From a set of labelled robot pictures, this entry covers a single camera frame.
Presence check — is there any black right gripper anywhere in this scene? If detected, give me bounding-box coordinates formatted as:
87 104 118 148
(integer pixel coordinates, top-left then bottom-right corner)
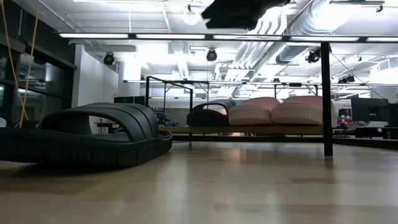
201 0 292 30

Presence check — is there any pink rubber slide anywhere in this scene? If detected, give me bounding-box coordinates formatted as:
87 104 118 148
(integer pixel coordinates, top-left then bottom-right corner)
228 96 280 126
271 95 338 129

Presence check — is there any black rubber slide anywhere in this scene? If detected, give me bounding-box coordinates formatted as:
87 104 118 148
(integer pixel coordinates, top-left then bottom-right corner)
186 98 238 128
0 101 174 169

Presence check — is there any round ceiling lamp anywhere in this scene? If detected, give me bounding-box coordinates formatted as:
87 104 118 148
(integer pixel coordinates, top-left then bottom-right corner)
183 8 200 26

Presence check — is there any long ceiling light bar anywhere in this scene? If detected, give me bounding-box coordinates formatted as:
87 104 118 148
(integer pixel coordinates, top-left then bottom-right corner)
58 33 398 44

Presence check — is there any black computer monitor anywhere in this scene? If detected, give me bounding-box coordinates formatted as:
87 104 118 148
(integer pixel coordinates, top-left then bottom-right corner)
351 97 390 123

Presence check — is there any silver ventilation duct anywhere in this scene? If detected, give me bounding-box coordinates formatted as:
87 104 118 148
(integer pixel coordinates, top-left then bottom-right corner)
275 0 330 65

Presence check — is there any wooden shelf with black frame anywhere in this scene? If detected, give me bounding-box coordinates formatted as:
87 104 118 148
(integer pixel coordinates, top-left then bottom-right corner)
145 42 334 157

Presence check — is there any yellow cable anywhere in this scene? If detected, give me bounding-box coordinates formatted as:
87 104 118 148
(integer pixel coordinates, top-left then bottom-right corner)
0 0 41 128

